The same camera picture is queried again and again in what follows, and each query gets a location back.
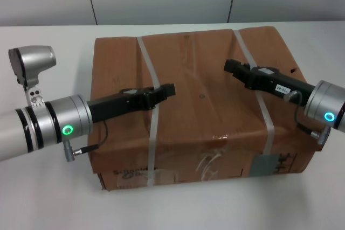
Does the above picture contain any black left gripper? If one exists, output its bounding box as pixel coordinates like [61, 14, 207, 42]
[87, 82, 176, 124]

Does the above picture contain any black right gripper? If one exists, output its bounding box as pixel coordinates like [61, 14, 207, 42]
[224, 58, 316, 107]

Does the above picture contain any white plastic packing strap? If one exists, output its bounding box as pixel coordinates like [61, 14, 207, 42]
[136, 36, 161, 187]
[232, 30, 276, 157]

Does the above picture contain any brown cardboard box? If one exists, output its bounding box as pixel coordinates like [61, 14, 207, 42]
[87, 25, 325, 192]

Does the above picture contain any grey label sticker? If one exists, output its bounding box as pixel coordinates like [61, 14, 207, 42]
[251, 154, 279, 177]

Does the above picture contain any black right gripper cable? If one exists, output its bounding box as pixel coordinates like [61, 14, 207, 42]
[284, 90, 322, 140]

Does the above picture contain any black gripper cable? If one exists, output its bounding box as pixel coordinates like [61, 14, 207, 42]
[72, 121, 109, 156]
[284, 90, 322, 140]

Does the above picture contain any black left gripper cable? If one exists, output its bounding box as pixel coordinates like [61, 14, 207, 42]
[72, 121, 109, 156]

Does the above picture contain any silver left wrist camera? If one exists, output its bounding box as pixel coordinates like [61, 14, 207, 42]
[8, 44, 57, 107]

